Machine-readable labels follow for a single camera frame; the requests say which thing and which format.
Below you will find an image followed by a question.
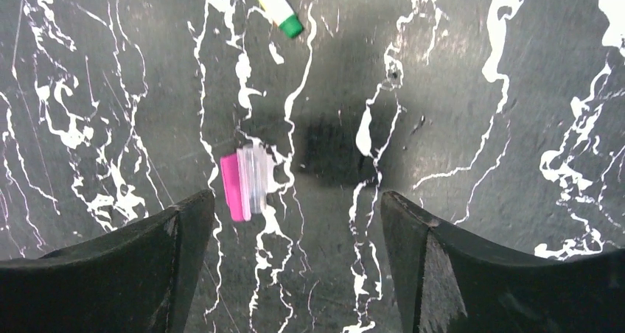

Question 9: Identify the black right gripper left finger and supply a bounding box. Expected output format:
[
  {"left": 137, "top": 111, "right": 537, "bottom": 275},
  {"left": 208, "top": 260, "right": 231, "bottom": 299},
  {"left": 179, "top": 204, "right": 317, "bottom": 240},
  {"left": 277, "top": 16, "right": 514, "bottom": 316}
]
[{"left": 1, "top": 190, "right": 214, "bottom": 332}]

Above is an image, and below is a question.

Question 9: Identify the white pen green tip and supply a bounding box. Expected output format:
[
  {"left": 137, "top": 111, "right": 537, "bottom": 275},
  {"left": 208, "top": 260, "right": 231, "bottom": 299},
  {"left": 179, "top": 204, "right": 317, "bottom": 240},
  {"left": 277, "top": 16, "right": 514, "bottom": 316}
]
[{"left": 257, "top": 0, "right": 304, "bottom": 38}]

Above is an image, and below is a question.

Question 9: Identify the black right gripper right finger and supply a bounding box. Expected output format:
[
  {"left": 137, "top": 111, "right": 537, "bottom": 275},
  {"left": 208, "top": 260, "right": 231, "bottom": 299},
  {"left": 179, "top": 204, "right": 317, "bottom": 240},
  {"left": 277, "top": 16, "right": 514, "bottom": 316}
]
[{"left": 380, "top": 191, "right": 624, "bottom": 332}]

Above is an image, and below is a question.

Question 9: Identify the magenta pen cap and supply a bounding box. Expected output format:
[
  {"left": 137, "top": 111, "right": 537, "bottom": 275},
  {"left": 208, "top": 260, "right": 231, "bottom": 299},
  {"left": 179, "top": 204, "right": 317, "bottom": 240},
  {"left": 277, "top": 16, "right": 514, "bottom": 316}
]
[{"left": 220, "top": 144, "right": 269, "bottom": 222}]

